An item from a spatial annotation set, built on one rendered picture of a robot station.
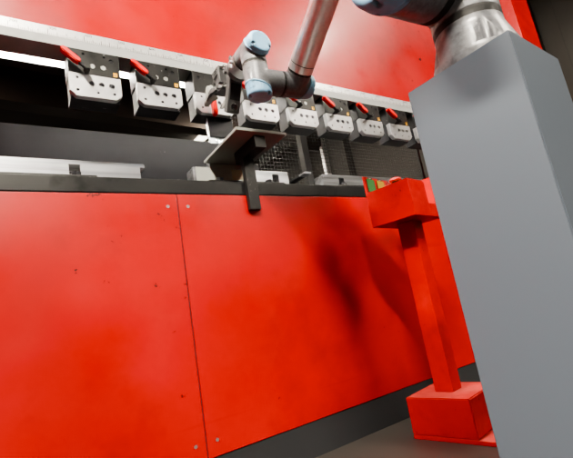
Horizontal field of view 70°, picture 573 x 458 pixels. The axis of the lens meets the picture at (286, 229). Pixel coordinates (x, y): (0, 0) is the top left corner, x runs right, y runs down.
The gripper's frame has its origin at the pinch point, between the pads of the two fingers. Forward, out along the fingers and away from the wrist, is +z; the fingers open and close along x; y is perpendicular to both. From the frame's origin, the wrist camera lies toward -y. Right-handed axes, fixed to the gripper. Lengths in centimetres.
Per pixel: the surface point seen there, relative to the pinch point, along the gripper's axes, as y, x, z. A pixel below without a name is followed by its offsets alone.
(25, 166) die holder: -24, 57, 4
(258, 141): -21.6, -3.9, -18.9
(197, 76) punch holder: 13.5, 3.2, 3.1
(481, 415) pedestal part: -112, -47, -42
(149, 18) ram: 33.5, 18.5, 3.0
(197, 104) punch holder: 1.6, 5.0, 2.5
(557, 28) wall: 158, -407, 19
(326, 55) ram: 37, -62, 3
